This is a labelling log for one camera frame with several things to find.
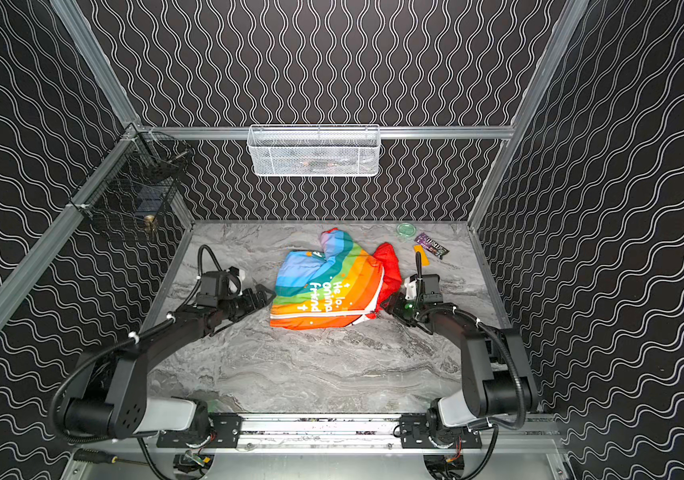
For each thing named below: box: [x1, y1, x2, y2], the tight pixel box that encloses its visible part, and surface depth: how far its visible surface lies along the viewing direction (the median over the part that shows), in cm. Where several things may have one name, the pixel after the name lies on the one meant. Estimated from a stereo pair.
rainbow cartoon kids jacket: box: [270, 228, 402, 329], surface depth 97 cm
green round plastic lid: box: [396, 222, 417, 237], surface depth 119 cm
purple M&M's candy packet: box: [414, 232, 450, 260], surface depth 115 cm
